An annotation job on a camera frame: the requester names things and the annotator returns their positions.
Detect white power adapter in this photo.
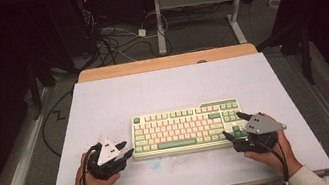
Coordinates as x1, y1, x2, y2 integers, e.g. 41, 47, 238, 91
136, 28, 148, 39

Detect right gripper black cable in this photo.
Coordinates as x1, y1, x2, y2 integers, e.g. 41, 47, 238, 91
250, 133, 292, 185

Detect white table mat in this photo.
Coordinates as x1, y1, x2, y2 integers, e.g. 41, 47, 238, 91
30, 42, 329, 185

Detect green and cream keyboard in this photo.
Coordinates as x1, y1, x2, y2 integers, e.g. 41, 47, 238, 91
126, 97, 250, 162

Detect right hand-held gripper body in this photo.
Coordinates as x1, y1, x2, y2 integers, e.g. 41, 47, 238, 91
229, 108, 290, 156

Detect black stand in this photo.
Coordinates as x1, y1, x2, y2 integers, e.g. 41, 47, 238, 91
22, 51, 56, 121

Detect black floor cable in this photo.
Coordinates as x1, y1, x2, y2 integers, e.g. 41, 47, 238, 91
34, 89, 84, 161

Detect tangle of floor cables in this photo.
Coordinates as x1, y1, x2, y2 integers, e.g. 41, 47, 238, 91
81, 0, 174, 69

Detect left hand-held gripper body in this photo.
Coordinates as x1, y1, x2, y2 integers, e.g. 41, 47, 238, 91
83, 135, 131, 184

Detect person's right hand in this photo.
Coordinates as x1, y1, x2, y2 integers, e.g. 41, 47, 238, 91
238, 109, 304, 185

